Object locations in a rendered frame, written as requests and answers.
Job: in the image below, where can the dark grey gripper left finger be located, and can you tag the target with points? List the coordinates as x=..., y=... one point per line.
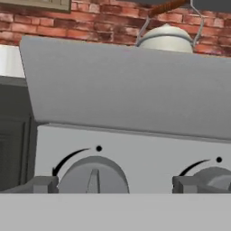
x=42, y=184

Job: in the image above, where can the grey stove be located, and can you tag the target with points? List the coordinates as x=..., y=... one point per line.
x=126, y=99

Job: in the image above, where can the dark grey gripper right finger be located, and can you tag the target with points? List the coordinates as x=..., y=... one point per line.
x=188, y=184

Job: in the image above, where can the framed picture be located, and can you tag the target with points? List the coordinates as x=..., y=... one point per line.
x=39, y=4

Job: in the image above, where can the grey round stove knob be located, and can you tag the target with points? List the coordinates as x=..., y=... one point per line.
x=94, y=177
x=214, y=178

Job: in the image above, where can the dark grey cupboard door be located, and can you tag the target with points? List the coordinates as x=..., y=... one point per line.
x=15, y=141

